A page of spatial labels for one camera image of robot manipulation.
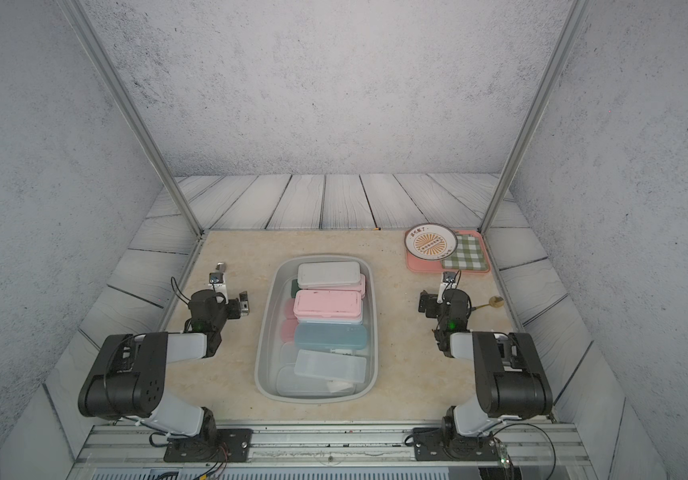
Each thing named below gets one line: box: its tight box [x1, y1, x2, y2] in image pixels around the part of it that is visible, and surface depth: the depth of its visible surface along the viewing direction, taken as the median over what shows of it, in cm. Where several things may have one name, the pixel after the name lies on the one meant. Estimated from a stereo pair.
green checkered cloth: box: [442, 234, 488, 271], surface depth 113 cm
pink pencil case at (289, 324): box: [281, 298, 298, 343], surface depth 93 cm
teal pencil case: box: [294, 323, 368, 350], surface depth 91 cm
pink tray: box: [406, 230, 491, 274], surface depth 112 cm
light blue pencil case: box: [298, 317, 362, 324], surface depth 93 cm
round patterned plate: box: [404, 223, 458, 261], surface depth 117 cm
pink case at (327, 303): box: [293, 289, 362, 317], surface depth 93 cm
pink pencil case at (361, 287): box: [300, 274, 366, 299], surface depth 98 cm
